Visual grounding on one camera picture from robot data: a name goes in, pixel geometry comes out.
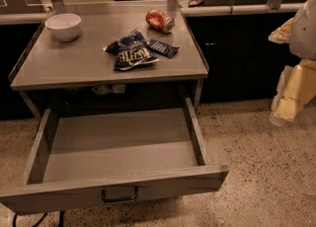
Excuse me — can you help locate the grey cabinet table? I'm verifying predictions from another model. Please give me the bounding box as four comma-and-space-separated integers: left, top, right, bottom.
8, 0, 210, 121

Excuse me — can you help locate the black floor cable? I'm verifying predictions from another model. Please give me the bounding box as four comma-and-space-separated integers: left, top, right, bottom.
11, 210, 66, 227

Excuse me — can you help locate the blue kettle chip bag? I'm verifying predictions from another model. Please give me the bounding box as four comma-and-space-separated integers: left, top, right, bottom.
103, 30, 159, 71

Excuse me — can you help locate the dark blue candy bar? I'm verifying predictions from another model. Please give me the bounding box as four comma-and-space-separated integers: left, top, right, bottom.
147, 39, 179, 58

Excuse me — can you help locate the red soda can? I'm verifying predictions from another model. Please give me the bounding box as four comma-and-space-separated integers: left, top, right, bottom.
145, 10, 175, 34

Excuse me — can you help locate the white ceramic bowl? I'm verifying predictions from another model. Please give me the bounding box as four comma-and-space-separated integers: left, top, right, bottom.
44, 13, 82, 41

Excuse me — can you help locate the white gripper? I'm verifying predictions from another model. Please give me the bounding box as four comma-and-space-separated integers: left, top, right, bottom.
268, 0, 316, 126

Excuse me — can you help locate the grey counter rail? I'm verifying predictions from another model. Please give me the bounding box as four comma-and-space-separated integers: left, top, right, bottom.
0, 2, 305, 26

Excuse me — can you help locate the open grey top drawer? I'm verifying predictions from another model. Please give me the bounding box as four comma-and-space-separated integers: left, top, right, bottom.
0, 99, 228, 214

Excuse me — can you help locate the black drawer handle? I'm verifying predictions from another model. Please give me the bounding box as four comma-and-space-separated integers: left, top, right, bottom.
102, 187, 138, 203

